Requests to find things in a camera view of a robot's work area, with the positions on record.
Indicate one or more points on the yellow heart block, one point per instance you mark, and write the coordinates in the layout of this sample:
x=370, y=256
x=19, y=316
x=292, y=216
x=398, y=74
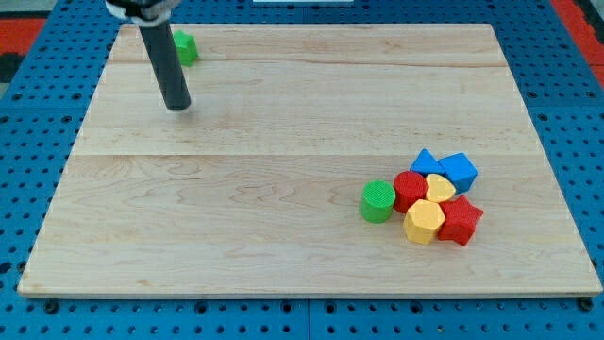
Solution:
x=440, y=189

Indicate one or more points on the red cylinder block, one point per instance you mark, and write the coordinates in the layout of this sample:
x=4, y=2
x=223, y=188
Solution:
x=409, y=187

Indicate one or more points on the yellow hexagon block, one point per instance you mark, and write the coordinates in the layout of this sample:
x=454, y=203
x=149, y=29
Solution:
x=423, y=221

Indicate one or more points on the green star block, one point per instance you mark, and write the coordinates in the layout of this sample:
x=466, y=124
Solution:
x=186, y=48

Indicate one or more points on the red star block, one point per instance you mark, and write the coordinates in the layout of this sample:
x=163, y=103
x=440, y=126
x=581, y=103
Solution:
x=461, y=219

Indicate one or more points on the blue cube block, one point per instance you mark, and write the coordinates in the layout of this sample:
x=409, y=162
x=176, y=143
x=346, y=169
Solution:
x=460, y=171

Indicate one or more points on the light wooden board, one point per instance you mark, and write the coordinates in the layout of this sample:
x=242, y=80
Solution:
x=254, y=192

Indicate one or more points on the green cylinder block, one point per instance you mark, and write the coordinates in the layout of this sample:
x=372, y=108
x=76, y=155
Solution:
x=377, y=201

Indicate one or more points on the blue triangle block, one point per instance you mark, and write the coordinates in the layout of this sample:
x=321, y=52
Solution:
x=425, y=164

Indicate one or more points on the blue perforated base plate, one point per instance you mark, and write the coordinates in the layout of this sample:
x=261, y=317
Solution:
x=52, y=55

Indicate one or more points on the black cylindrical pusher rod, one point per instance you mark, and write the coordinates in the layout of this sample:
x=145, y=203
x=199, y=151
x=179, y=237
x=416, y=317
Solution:
x=161, y=50

